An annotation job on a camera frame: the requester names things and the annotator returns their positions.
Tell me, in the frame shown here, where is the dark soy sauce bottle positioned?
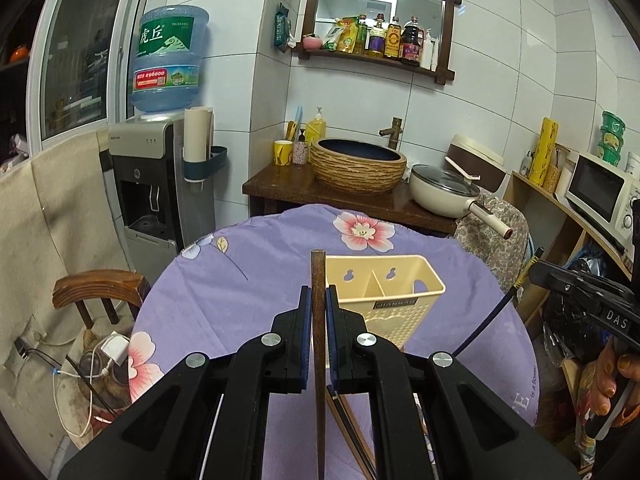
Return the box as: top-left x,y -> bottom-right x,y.
400,16 -> 425,67

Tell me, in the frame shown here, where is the wooden framed mirror shelf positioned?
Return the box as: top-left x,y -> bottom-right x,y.
291,0 -> 463,85

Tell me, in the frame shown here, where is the white bottle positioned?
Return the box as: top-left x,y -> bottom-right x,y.
421,30 -> 440,71

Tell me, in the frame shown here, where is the blue plastic side holder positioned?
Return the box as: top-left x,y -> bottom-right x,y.
181,145 -> 228,183

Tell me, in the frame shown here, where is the blue water jug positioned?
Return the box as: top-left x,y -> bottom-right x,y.
129,5 -> 211,116

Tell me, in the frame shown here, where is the purple floral tablecloth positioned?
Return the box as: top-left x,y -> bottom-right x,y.
127,203 -> 541,480

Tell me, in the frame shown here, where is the cream plastic utensil holder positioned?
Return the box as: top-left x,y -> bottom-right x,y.
325,255 -> 447,352

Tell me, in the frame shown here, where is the yellow oil bottle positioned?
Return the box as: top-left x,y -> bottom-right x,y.
350,14 -> 370,54

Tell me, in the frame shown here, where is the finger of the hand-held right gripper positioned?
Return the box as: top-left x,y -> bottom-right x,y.
528,258 -> 632,314

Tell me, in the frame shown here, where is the light wooden shelf unit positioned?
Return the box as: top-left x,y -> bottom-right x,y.
502,170 -> 640,341

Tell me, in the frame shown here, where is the dark plastic bag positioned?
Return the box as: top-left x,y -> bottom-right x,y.
565,245 -> 626,281

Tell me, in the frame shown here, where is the yellow soap pump bottle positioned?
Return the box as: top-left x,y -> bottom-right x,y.
305,107 -> 327,143

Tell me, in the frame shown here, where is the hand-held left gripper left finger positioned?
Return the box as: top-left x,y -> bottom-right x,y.
57,285 -> 316,480

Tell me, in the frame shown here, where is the brown bottle yellow label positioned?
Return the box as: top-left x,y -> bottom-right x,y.
384,16 -> 403,60

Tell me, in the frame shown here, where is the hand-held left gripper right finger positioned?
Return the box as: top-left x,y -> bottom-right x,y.
325,285 -> 583,480

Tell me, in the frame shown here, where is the amber sauce bottle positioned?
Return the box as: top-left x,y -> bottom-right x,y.
367,13 -> 387,57

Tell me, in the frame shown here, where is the yellow roll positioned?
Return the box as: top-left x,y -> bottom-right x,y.
528,117 -> 559,186

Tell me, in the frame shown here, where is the cream frying pan with lid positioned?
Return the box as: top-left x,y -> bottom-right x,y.
409,156 -> 514,240

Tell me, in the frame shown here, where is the dark blue gold-banded chopstick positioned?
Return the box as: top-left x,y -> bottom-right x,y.
454,246 -> 546,357

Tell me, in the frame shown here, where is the brown and cream rice cooker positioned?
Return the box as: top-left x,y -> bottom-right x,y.
445,133 -> 506,193

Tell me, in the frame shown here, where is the yellow seasoning pouch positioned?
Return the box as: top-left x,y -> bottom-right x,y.
327,17 -> 357,53

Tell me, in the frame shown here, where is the floral patterned cloth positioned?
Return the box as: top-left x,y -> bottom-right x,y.
452,187 -> 531,306

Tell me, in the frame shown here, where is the glass jar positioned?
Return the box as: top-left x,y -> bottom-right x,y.
542,152 -> 563,193

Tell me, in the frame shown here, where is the white canister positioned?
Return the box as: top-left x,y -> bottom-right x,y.
555,160 -> 576,201

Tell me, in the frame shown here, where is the brown wooden chopstick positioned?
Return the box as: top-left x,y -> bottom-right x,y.
326,389 -> 373,480
310,249 -> 328,480

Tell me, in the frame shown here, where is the beige cloth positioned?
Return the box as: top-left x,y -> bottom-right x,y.
0,132 -> 131,461

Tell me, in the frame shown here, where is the person's right hand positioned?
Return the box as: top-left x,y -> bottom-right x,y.
591,335 -> 640,430

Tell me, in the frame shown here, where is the wooden chair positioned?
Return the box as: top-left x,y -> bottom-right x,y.
52,270 -> 151,328

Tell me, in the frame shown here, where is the white microwave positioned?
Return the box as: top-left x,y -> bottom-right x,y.
565,152 -> 640,243

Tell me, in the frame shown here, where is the white power adapter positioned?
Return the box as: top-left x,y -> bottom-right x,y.
97,331 -> 132,366

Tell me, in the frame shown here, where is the green hanging packet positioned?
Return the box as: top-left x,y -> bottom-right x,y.
273,2 -> 292,51

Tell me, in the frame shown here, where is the white framed window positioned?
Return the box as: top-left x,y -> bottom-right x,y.
27,0 -> 151,151

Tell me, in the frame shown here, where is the grey water dispenser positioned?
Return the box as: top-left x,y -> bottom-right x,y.
107,119 -> 218,271

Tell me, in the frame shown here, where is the brass faucet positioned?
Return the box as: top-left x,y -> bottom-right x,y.
378,117 -> 405,150

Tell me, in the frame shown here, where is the ribbed tan sink basin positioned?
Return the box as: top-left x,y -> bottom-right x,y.
309,137 -> 408,196

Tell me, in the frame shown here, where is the dark wooden vanity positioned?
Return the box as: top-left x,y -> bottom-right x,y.
242,164 -> 461,236

